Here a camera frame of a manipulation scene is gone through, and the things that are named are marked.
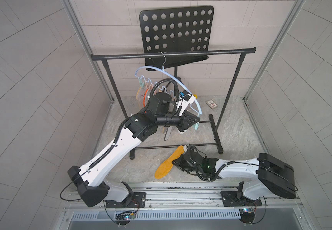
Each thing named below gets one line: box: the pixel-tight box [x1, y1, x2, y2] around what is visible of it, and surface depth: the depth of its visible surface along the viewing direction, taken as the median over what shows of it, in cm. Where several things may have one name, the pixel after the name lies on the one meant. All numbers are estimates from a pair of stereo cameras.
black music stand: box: [139, 5, 214, 77], surface depth 69 cm
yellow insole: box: [154, 145, 185, 180], surface depth 80 cm
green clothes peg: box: [192, 121, 200, 130], surface depth 59 cm
